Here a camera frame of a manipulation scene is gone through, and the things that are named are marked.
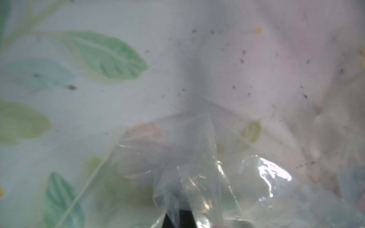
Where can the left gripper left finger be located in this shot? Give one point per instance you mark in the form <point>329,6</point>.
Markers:
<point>167,223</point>

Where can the zip-top bag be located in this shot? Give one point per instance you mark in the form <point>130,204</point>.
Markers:
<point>201,165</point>

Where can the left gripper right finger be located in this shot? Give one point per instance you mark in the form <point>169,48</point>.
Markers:
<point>187,219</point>

